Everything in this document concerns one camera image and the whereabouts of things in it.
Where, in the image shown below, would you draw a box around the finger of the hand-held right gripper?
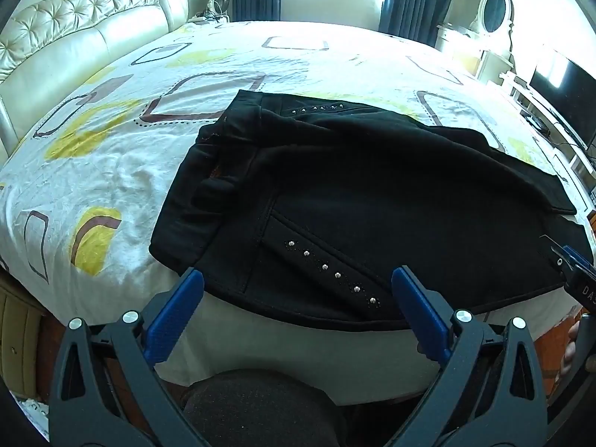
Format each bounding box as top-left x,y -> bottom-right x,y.
539,234 -> 596,285

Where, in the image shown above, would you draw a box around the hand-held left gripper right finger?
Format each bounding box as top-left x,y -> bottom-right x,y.
391,265 -> 548,447

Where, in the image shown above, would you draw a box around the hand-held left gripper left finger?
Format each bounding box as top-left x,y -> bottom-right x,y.
49,266 -> 219,447

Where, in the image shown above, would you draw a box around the black studded pants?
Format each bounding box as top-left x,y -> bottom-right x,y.
149,89 -> 594,331

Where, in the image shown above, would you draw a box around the person's right hand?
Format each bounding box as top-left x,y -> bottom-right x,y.
556,314 -> 588,383

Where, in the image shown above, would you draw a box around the person's dark grey trouser leg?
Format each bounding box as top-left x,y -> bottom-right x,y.
179,369 -> 348,447

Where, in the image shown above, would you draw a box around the black television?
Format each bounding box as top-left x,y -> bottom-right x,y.
528,53 -> 596,150

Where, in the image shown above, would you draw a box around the white television stand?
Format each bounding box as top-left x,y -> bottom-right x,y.
498,72 -> 596,182

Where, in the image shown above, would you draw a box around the white patterned bed sheet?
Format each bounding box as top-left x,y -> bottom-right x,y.
0,21 -> 596,392

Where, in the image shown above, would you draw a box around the white dressing table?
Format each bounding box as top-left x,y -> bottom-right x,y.
435,23 -> 517,85

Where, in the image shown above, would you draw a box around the white oval vanity mirror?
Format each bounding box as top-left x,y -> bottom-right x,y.
468,0 -> 515,38

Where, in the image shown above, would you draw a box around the cream tufted leather headboard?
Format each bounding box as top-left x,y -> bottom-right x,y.
0,0 -> 189,159

